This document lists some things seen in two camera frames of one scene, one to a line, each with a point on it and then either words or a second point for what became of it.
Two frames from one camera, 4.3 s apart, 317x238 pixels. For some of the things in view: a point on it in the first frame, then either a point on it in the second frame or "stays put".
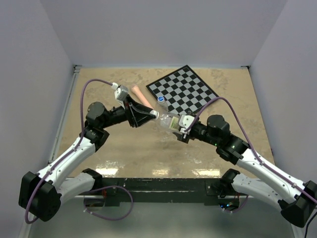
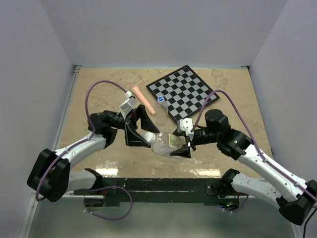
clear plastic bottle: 170,121 → 166,142
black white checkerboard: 184,91 stays put
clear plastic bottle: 162,107 stays put
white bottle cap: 155,112 → 150,137
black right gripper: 184,137 → 184,150
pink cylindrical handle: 135,90 stays put
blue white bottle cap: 160,98 stays put
